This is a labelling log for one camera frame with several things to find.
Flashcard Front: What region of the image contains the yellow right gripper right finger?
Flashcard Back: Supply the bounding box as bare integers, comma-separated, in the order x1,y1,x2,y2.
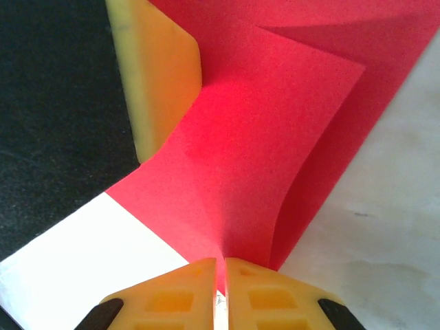
223,257,348,330

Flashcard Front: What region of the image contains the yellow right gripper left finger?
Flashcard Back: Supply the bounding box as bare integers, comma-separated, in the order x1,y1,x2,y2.
99,257,218,330

